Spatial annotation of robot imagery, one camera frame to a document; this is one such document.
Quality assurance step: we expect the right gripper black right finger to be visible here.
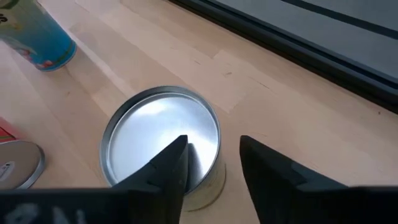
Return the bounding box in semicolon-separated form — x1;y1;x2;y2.
239;135;348;224

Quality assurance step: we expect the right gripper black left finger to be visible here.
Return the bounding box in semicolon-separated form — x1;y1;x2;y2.
113;134;190;224

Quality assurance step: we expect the Carrots labelled yellow can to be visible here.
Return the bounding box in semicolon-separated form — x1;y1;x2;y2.
99;86;227;212

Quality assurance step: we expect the Pineapple labelled red can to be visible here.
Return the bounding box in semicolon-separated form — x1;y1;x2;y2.
0;116;47;190

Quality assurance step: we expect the blue labelled tin can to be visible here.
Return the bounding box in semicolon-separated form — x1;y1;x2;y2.
0;0;78;72

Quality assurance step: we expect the black aluminium table frame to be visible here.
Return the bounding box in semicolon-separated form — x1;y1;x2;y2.
169;0;398;114

